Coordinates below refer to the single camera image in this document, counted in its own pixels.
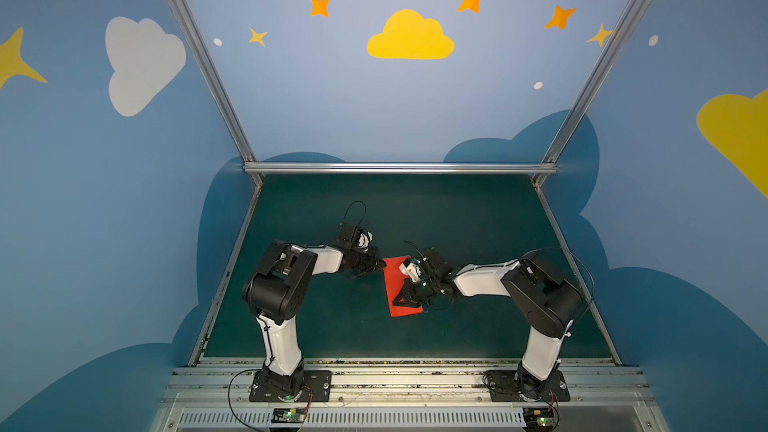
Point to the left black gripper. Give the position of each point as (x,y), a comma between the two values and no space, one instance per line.
(365,261)

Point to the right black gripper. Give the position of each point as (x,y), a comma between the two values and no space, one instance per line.
(417,288)

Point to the red square paper sheet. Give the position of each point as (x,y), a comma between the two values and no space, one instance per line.
(395,281)

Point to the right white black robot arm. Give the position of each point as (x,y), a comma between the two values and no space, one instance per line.
(548,301)

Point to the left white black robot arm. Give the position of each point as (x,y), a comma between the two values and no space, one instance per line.
(274,294)

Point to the left green circuit board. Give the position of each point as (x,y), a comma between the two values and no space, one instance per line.
(288,416)

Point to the green circuit board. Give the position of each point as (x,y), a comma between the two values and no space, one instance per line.
(288,416)
(539,420)

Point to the right green circuit board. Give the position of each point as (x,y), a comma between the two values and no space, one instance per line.
(539,420)

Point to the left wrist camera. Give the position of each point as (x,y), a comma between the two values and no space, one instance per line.
(352,237)

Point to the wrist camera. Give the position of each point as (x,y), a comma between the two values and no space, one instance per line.
(427,265)
(352,237)

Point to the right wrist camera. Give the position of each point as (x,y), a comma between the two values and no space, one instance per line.
(427,265)

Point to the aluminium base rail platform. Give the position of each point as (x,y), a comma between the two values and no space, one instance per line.
(408,395)

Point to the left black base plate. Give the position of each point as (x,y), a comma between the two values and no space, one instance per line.
(268,386)

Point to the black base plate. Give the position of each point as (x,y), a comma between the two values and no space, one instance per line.
(519,386)
(268,386)

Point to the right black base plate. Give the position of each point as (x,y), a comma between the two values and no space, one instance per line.
(519,386)

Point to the aluminium frame horizontal bar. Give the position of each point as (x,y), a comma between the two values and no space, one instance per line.
(399,168)

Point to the left aluminium frame post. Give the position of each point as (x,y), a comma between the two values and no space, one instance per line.
(184,17)

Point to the aluminium frame post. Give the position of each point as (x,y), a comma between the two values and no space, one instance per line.
(625,26)
(184,17)

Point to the right aluminium frame post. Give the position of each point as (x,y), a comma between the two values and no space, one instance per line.
(625,26)

